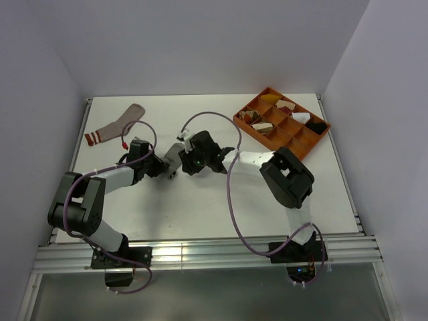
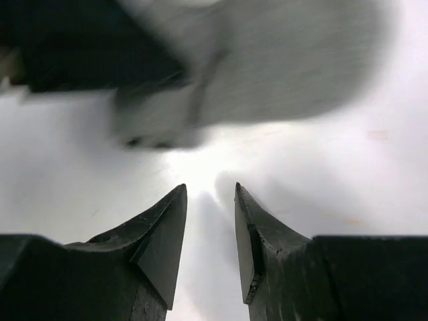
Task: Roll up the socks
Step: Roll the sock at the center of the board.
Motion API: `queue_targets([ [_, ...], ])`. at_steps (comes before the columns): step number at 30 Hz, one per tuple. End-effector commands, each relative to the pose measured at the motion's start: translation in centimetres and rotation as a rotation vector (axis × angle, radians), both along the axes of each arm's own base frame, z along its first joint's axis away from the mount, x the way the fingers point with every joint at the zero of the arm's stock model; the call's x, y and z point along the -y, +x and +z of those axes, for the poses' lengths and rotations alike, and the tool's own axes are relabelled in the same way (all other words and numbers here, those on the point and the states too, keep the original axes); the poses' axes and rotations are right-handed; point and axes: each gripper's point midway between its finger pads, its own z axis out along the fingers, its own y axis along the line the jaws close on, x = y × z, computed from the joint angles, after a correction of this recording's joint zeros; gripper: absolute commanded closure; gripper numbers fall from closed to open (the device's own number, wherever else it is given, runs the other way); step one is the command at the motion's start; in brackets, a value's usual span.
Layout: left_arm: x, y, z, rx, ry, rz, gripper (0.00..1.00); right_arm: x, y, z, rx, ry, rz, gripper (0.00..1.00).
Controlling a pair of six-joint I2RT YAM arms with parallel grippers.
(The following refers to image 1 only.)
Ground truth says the white rolled sock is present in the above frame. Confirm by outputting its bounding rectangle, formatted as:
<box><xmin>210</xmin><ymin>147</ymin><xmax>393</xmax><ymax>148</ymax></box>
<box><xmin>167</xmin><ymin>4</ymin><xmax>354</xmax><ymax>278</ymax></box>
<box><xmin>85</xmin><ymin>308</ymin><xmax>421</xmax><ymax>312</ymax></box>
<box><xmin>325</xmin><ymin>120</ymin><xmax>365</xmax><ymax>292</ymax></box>
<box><xmin>291</xmin><ymin>112</ymin><xmax>311</xmax><ymax>124</ymax></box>

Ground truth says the beige brown rolled sock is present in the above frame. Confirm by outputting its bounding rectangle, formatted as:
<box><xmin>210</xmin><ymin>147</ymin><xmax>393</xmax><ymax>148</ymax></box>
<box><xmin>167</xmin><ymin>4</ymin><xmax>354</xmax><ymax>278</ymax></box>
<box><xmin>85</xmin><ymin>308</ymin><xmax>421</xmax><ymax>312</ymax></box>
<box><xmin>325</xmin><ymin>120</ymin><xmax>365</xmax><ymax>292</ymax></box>
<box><xmin>251</xmin><ymin>122</ymin><xmax>274</xmax><ymax>135</ymax></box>

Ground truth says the grey sock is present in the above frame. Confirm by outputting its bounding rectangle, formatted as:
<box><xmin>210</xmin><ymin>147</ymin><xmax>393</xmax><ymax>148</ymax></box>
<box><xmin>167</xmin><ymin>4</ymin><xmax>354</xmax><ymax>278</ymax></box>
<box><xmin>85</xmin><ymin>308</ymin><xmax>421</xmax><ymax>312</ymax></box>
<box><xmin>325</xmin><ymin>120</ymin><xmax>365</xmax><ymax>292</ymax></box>
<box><xmin>164</xmin><ymin>143</ymin><xmax>185</xmax><ymax>180</ymax></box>

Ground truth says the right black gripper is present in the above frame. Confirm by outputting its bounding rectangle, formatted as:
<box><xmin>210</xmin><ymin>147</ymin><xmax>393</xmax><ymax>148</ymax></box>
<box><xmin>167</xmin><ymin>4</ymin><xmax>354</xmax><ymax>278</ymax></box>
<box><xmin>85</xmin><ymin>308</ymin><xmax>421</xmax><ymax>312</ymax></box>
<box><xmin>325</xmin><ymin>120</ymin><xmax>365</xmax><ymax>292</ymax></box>
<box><xmin>179</xmin><ymin>143</ymin><xmax>210</xmax><ymax>176</ymax></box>

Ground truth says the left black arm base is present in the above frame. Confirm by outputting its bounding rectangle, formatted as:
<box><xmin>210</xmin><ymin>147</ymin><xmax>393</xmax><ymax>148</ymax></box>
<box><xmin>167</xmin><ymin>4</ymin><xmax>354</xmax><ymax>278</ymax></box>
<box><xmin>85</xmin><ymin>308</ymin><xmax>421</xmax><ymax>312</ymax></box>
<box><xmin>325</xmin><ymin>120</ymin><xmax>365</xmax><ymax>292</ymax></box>
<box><xmin>90</xmin><ymin>246</ymin><xmax>153</xmax><ymax>295</ymax></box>

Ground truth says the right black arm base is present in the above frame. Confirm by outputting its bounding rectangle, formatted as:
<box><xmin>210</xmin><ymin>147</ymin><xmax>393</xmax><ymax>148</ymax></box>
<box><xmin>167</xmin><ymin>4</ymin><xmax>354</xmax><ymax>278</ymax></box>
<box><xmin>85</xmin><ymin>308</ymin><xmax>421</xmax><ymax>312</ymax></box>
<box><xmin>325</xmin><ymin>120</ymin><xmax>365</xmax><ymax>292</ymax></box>
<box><xmin>269</xmin><ymin>239</ymin><xmax>328</xmax><ymax>283</ymax></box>

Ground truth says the brown patterned rolled sock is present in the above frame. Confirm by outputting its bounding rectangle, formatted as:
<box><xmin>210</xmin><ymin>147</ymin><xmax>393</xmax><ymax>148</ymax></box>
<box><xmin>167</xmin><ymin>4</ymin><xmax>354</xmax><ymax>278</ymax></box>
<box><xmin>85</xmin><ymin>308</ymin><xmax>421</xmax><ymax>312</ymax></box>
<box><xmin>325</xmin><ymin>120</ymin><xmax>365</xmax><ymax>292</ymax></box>
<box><xmin>239</xmin><ymin>110</ymin><xmax>259</xmax><ymax>124</ymax></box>

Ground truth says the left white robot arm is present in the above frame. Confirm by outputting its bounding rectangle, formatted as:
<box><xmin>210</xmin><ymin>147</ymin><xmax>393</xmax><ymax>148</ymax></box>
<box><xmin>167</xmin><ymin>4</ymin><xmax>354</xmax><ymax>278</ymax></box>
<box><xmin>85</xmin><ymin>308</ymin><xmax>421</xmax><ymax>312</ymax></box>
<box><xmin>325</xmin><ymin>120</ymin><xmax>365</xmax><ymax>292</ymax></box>
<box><xmin>47</xmin><ymin>138</ymin><xmax>171</xmax><ymax>267</ymax></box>

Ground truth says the black rolled sock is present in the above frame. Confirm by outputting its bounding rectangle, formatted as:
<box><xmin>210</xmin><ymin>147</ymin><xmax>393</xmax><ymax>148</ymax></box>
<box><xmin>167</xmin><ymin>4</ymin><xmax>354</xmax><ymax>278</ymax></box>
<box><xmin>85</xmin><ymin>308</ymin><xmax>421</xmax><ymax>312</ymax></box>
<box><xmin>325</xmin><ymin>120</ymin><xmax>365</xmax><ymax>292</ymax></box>
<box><xmin>305</xmin><ymin>122</ymin><xmax>328</xmax><ymax>136</ymax></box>

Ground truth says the beige sock with red stripes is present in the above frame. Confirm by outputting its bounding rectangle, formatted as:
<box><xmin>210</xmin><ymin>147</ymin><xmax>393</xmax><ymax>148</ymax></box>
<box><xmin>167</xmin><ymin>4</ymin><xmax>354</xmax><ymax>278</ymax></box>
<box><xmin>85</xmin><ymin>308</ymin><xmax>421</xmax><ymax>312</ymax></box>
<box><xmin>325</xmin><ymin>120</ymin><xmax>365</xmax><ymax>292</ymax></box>
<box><xmin>84</xmin><ymin>104</ymin><xmax>146</xmax><ymax>146</ymax></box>

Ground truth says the purple cable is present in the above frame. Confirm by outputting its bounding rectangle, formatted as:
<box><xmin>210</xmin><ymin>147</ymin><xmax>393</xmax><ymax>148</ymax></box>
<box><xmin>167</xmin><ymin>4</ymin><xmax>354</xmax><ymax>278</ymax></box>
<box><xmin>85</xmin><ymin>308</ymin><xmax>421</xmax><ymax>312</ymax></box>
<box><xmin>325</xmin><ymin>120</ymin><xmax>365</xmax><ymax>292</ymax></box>
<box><xmin>63</xmin><ymin>120</ymin><xmax>157</xmax><ymax>295</ymax></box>
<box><xmin>180</xmin><ymin>112</ymin><xmax>326</xmax><ymax>288</ymax></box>

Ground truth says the aluminium frame rail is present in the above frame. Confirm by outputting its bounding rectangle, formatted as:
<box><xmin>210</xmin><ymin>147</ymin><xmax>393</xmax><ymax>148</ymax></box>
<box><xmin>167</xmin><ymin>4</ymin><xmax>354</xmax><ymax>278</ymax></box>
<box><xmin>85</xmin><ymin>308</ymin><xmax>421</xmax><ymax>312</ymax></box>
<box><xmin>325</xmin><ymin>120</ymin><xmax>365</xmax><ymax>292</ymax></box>
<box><xmin>32</xmin><ymin>235</ymin><xmax>383</xmax><ymax>274</ymax></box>

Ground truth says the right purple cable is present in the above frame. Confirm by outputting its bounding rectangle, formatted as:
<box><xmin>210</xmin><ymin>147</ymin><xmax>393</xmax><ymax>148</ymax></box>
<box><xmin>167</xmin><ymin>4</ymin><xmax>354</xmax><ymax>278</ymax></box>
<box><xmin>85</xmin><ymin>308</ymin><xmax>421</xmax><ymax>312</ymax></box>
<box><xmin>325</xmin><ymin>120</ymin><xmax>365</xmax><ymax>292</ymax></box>
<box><xmin>180</xmin><ymin>112</ymin><xmax>326</xmax><ymax>288</ymax></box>

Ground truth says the red beige rolled sock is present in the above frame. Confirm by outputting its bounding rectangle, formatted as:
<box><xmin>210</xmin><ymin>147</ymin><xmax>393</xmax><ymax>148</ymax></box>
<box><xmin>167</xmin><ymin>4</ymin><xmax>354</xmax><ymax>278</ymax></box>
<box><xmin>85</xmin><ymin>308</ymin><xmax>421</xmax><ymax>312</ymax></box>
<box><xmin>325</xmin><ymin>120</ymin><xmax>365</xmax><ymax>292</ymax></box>
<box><xmin>276</xmin><ymin>100</ymin><xmax>296</xmax><ymax>114</ymax></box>

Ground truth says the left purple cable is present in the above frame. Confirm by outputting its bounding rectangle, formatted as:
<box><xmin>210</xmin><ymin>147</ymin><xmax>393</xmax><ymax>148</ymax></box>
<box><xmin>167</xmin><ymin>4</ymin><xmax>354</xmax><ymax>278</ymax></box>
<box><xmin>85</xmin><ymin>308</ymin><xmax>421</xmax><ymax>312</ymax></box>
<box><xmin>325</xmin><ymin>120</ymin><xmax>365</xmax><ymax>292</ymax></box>
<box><xmin>63</xmin><ymin>120</ymin><xmax>157</xmax><ymax>295</ymax></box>

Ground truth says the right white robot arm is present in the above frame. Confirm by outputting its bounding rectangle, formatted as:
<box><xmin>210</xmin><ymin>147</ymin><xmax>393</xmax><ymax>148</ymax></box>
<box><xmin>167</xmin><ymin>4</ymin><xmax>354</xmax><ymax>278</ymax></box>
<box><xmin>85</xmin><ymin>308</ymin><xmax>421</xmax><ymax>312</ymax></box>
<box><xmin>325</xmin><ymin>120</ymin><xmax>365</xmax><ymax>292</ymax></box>
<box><xmin>177</xmin><ymin>129</ymin><xmax>315</xmax><ymax>261</ymax></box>

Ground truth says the yellow rolled sock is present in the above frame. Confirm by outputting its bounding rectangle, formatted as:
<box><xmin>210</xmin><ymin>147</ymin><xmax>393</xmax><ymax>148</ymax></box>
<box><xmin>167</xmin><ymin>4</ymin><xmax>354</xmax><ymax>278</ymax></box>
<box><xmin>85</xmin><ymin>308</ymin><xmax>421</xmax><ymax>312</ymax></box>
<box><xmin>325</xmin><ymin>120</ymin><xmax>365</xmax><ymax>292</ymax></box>
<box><xmin>260</xmin><ymin>94</ymin><xmax>281</xmax><ymax>105</ymax></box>

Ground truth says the orange compartment tray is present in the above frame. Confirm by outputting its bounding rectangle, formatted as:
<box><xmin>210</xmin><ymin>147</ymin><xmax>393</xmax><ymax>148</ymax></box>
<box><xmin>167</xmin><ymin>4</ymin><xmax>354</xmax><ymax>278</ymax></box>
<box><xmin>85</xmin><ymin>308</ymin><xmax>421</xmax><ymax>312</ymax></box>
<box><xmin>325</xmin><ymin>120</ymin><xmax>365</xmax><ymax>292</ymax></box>
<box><xmin>233</xmin><ymin>87</ymin><xmax>331</xmax><ymax>161</ymax></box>

